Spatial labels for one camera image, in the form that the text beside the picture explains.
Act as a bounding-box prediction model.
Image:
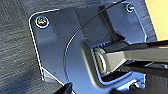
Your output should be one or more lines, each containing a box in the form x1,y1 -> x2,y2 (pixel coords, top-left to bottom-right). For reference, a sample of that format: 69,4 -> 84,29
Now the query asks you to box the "thin black cable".
63,0 -> 128,84

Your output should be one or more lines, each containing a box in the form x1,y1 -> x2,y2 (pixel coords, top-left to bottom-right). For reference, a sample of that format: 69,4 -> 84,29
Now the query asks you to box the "round silver base bolt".
125,2 -> 136,14
35,14 -> 50,29

